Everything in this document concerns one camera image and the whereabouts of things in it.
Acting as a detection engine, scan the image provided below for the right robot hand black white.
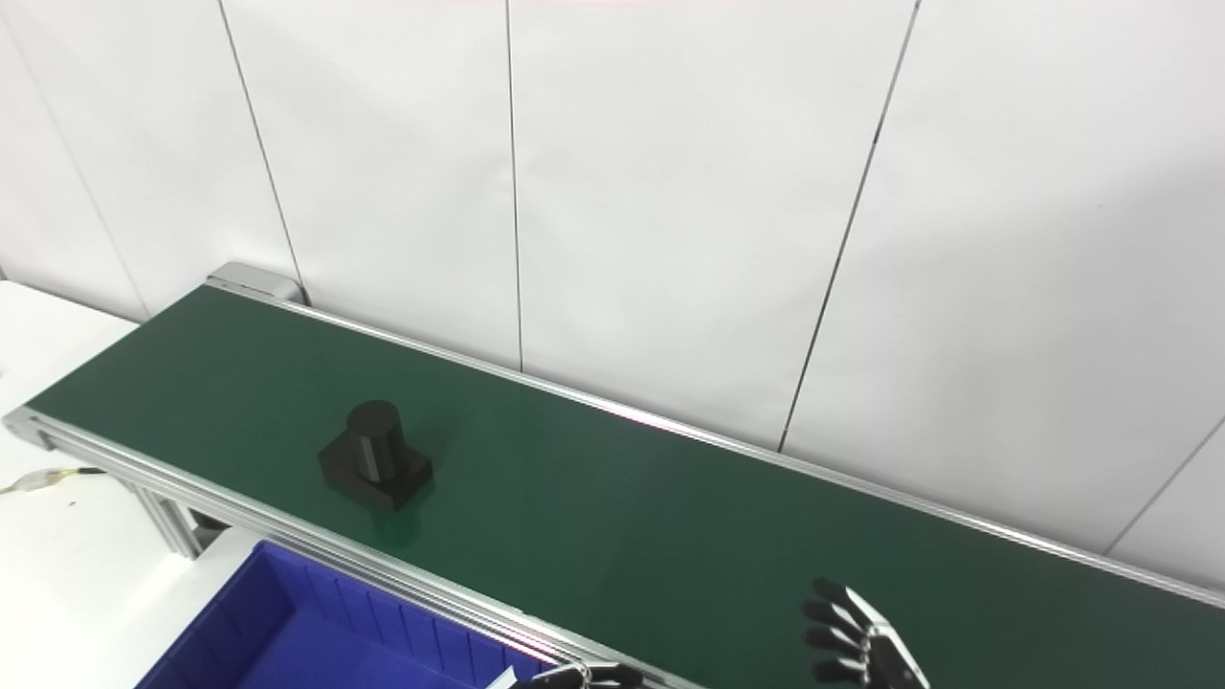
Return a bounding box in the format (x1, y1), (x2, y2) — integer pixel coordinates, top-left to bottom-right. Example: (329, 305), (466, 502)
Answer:
(802, 577), (931, 689)

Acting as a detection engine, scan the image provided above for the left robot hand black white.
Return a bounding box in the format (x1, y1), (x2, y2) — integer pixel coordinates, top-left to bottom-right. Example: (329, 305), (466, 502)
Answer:
(507, 662), (644, 689)

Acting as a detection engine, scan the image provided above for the black cylinder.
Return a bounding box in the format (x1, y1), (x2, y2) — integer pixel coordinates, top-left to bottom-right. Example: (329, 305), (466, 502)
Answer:
(318, 400), (434, 512)

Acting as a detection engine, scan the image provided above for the blue plastic bin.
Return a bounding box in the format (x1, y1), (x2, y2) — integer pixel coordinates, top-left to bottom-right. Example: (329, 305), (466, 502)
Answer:
(134, 541), (566, 689)

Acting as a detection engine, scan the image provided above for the aluminium conveyor leg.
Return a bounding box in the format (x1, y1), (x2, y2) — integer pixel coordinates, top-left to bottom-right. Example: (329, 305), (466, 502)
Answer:
(124, 478), (231, 561)

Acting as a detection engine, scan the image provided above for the green conveyor belt aluminium frame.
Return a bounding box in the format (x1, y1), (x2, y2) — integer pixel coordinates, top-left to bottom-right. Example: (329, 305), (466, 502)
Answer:
(5, 263), (1225, 689)

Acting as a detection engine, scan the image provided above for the thin yellowish cable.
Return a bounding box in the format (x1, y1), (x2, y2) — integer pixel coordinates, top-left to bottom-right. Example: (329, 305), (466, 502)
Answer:
(0, 466), (106, 495)

